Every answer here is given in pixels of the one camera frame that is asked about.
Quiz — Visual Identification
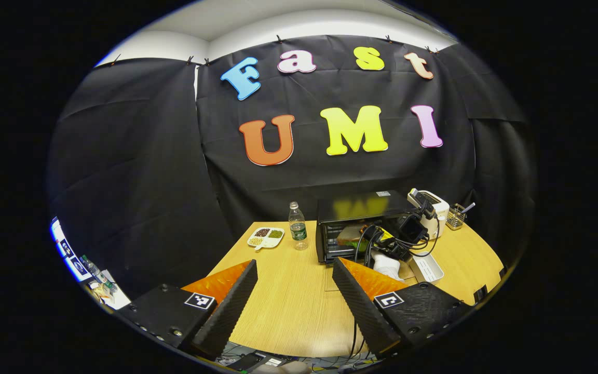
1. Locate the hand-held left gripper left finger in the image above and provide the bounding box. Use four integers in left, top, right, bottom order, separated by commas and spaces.
117, 260, 259, 359

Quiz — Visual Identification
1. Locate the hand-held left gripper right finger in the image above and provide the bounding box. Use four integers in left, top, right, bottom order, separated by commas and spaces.
332, 257, 473, 359

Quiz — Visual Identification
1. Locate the toast and lettuce sandwich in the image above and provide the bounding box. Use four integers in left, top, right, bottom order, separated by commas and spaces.
336, 225, 368, 248

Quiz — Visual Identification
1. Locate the black electric oven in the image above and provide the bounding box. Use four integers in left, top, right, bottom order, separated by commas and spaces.
316, 190, 420, 264

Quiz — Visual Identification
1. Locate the white food tray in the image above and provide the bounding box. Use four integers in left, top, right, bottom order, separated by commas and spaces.
410, 252, 444, 284

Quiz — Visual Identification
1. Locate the white toaster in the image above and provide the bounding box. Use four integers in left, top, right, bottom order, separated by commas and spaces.
407, 189, 451, 240

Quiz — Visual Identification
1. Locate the clear glass holder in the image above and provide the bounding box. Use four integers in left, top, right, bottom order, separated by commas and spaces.
445, 204, 466, 231

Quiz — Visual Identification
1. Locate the clear plastic water bottle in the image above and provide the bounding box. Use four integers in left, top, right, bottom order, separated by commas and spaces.
80, 254, 116, 289
288, 202, 309, 251

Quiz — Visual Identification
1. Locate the white sectioned plate with beans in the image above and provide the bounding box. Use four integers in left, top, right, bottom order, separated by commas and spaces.
247, 226, 286, 251

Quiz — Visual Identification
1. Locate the black backdrop cloth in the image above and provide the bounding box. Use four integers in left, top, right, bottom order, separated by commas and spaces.
47, 34, 536, 299

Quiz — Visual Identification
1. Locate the white picture board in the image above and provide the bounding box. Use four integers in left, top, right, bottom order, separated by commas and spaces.
50, 217, 93, 284

